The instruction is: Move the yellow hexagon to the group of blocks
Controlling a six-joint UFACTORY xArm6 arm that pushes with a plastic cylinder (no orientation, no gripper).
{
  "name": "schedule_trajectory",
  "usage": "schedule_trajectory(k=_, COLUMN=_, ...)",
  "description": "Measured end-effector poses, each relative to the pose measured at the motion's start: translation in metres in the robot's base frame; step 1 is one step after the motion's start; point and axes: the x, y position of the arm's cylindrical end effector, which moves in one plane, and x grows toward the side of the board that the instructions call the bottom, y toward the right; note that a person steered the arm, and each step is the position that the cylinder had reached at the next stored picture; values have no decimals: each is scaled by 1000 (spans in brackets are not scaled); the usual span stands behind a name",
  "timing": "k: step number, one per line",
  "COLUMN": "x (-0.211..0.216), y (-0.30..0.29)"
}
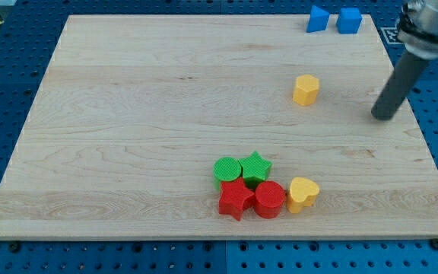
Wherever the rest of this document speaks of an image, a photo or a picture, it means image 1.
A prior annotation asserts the black white fiducial marker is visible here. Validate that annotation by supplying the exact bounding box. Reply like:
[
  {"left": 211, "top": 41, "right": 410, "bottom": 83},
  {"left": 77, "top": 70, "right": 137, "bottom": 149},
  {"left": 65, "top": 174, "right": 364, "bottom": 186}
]
[{"left": 380, "top": 27, "right": 402, "bottom": 46}]

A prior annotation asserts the wooden board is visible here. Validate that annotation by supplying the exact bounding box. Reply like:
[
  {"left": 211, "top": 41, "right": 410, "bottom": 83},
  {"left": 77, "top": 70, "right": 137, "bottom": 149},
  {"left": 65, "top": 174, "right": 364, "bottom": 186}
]
[{"left": 0, "top": 14, "right": 438, "bottom": 241}]

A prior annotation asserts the red star block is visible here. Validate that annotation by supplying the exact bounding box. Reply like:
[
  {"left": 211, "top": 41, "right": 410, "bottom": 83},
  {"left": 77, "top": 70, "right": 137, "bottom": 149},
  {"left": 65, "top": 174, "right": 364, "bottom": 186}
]
[{"left": 218, "top": 177, "right": 255, "bottom": 221}]

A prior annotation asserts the yellow hexagon block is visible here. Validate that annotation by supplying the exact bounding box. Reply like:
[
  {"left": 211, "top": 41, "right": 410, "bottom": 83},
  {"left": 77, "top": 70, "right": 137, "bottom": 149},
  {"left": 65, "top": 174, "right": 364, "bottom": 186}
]
[{"left": 293, "top": 75, "right": 320, "bottom": 106}]

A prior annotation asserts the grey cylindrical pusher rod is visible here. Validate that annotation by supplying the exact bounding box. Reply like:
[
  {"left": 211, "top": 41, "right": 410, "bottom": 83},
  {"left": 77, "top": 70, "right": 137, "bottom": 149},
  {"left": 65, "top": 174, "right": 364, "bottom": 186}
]
[{"left": 370, "top": 50, "right": 430, "bottom": 121}]

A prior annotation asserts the green cylinder block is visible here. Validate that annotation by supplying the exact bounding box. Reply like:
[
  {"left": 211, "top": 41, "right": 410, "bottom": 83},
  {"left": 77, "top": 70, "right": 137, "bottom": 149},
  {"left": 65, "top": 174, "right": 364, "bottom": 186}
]
[{"left": 213, "top": 157, "right": 242, "bottom": 191}]

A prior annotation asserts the blue triangle block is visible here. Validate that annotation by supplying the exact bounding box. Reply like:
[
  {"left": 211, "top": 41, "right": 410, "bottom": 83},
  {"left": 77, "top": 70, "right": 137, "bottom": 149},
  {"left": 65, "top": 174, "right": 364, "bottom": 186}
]
[{"left": 306, "top": 5, "right": 330, "bottom": 33}]

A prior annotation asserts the yellow heart block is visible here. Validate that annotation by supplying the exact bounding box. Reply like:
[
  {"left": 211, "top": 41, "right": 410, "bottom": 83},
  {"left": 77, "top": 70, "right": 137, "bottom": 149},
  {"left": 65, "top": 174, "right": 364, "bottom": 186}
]
[{"left": 287, "top": 177, "right": 320, "bottom": 214}]

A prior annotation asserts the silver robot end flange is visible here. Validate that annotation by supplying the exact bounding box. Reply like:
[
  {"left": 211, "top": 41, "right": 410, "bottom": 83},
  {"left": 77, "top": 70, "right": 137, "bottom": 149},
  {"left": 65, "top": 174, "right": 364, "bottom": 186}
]
[{"left": 397, "top": 0, "right": 438, "bottom": 60}]

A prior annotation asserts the blue cube block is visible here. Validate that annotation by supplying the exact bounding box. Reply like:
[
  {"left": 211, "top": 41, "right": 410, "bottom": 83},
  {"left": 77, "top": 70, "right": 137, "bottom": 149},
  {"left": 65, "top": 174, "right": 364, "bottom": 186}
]
[{"left": 336, "top": 8, "right": 363, "bottom": 34}]

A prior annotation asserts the green star block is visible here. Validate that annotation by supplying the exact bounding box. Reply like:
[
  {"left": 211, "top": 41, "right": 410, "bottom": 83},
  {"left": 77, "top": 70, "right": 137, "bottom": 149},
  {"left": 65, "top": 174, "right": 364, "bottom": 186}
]
[{"left": 238, "top": 151, "right": 272, "bottom": 190}]

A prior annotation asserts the red cylinder block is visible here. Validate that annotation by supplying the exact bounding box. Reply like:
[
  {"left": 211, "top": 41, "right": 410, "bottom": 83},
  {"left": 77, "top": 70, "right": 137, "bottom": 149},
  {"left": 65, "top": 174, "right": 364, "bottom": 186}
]
[{"left": 253, "top": 181, "right": 286, "bottom": 219}]

